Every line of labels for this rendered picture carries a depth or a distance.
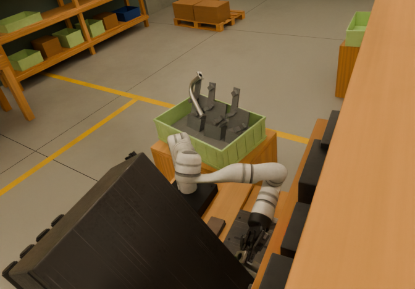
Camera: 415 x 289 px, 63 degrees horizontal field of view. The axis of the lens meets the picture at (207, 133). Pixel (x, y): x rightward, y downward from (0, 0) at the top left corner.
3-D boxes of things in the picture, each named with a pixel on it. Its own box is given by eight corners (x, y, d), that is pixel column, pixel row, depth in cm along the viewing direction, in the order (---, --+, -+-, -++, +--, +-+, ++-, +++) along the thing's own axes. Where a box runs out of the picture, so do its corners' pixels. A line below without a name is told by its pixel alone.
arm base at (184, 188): (176, 191, 176) (169, 165, 167) (186, 180, 183) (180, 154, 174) (191, 196, 172) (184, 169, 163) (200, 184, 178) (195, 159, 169)
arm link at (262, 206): (286, 228, 111) (291, 211, 114) (260, 210, 109) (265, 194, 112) (269, 230, 119) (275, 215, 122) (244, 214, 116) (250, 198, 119)
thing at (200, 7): (174, 25, 696) (170, 3, 670) (199, 13, 743) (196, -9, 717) (220, 32, 626) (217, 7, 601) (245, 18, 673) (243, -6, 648)
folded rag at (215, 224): (217, 241, 148) (215, 236, 146) (201, 235, 152) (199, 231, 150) (226, 224, 155) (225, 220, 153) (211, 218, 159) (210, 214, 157)
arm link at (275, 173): (289, 179, 116) (249, 175, 115) (283, 189, 123) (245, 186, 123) (288, 160, 120) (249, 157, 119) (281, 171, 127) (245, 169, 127)
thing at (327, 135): (318, 165, 83) (319, 142, 79) (329, 130, 93) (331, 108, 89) (349, 171, 80) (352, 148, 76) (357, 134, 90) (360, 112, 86)
